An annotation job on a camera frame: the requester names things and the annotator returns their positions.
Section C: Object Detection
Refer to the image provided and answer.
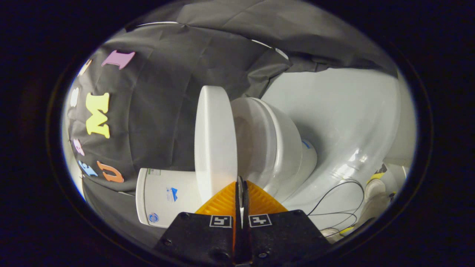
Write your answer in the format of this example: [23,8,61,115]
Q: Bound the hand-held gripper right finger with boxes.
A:
[237,176,331,266]

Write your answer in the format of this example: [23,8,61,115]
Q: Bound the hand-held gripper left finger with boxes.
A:
[153,181,242,266]

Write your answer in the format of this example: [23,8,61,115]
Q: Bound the white toilet tank lid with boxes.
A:
[135,168,150,227]

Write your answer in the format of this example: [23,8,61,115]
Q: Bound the white ceramic toilet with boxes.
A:
[135,97,318,228]

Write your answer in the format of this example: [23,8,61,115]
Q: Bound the white toilet seat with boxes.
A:
[231,97,279,186]

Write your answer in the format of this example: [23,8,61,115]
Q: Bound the white and yellow object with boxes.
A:
[364,163,409,223]

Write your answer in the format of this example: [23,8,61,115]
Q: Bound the black backdrop cloth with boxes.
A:
[65,0,399,247]

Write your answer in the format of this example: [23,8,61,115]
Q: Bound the thin black cables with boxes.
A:
[307,180,366,231]

